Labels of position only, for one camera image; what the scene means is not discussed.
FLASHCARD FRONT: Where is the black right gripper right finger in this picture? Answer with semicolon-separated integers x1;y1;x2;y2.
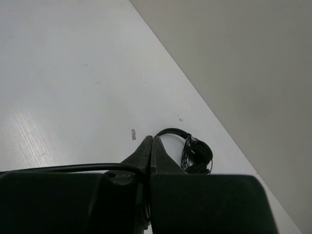
150;136;277;234

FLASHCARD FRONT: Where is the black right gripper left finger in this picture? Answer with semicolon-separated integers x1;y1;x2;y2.
0;136;153;234

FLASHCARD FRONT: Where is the small tape scrap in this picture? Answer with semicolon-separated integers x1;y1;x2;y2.
131;129;136;140

